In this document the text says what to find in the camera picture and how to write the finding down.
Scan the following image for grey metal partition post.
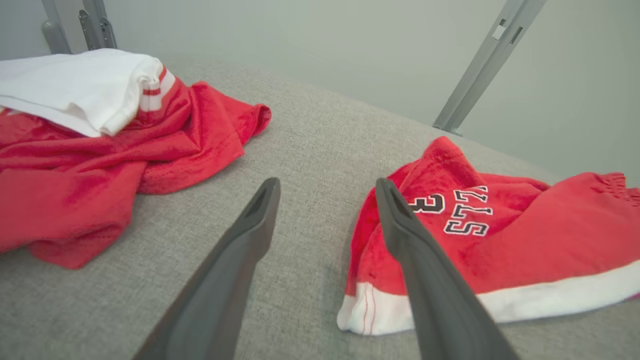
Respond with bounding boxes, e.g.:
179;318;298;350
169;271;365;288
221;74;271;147
432;0;548;137

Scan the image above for red and white t-shirt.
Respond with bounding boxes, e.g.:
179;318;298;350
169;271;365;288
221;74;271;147
0;48;272;271

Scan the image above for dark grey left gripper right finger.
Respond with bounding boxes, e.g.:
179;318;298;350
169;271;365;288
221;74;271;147
375;177;521;360

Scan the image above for red shorts with number print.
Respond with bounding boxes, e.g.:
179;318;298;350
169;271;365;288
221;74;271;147
336;136;640;336

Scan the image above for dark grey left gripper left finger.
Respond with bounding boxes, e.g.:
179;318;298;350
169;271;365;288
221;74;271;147
132;177;282;360

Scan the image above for grey partition post with casters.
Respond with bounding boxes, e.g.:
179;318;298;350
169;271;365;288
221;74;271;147
41;0;118;55

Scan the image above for grey fabric sofa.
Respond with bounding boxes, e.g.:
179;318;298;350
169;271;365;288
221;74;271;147
0;55;640;360

